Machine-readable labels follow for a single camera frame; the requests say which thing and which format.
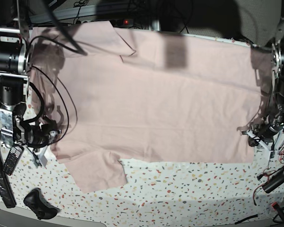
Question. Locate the black cylinder with red wires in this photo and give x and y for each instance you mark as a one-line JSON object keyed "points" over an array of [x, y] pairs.
{"points": [[275, 181]]}

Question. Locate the black cordless phone handset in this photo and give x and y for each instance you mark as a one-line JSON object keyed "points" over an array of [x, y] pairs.
{"points": [[12, 159]]}

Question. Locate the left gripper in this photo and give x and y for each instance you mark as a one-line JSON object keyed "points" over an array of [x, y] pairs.
{"points": [[261, 133]]}

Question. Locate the terrazzo patterned table cover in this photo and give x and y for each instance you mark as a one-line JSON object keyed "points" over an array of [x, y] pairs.
{"points": [[156, 194]]}

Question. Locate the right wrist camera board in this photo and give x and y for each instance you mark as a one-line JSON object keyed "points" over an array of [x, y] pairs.
{"points": [[42, 159]]}

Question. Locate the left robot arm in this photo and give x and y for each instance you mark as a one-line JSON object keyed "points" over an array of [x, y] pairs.
{"points": [[275, 101]]}

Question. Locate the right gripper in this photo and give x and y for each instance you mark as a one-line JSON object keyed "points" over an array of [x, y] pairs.
{"points": [[39, 137]]}

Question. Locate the long black bar in plastic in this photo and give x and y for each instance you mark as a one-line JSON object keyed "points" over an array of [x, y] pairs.
{"points": [[6, 193]]}

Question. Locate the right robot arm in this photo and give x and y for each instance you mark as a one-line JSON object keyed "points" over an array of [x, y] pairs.
{"points": [[15, 54]]}

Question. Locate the black game controller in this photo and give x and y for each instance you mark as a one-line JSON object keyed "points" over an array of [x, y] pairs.
{"points": [[39, 205]]}

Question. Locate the black power strip red switch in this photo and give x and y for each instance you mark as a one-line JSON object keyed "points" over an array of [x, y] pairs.
{"points": [[121, 22]]}

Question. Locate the pink T-shirt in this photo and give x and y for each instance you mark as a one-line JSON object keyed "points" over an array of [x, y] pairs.
{"points": [[148, 96]]}

